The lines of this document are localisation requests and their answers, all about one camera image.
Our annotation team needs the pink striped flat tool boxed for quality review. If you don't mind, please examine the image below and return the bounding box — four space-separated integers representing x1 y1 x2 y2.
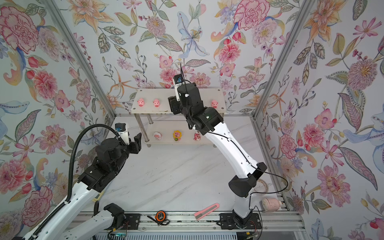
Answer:
194 203 220 221

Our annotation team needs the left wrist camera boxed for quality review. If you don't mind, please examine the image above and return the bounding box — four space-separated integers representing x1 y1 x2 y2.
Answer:
115 123 130 145

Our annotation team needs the small red pink figurine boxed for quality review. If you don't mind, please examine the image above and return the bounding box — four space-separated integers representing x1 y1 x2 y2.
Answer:
194 132 201 141

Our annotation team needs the clear tape roll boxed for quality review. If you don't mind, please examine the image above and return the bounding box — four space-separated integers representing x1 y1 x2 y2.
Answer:
254 179 269 194

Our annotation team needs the single pink piglet toy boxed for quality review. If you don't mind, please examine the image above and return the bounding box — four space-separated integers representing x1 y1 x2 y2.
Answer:
211 100 219 109

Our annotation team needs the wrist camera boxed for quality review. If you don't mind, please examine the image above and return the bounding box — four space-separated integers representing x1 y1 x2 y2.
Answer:
173 74 185 102
115 123 130 145

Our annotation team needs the black orange tape measure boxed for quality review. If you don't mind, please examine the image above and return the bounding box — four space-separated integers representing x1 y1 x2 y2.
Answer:
147 211 170 226

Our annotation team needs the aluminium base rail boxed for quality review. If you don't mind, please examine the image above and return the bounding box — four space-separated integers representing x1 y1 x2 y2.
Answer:
114 211 305 234

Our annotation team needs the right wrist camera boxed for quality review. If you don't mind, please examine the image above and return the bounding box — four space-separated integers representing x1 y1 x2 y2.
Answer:
173 74 185 102

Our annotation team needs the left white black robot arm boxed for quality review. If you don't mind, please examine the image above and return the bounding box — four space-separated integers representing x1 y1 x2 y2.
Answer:
22 131 142 240

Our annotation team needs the left black corrugated cable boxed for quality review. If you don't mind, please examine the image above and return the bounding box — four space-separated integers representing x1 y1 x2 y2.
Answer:
29 124 121 240

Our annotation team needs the yellow-haired princess toy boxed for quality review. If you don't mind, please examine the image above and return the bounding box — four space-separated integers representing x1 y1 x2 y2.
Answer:
173 130 182 142

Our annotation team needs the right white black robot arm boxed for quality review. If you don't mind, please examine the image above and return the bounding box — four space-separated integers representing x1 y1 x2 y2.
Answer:
168 83 267 229

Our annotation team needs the white two-tier shelf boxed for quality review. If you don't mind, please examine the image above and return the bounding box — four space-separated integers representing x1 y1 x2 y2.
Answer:
131 89 213 147

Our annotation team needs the pink round pig toy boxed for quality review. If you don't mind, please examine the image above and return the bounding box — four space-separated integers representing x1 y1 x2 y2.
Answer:
153 132 163 141

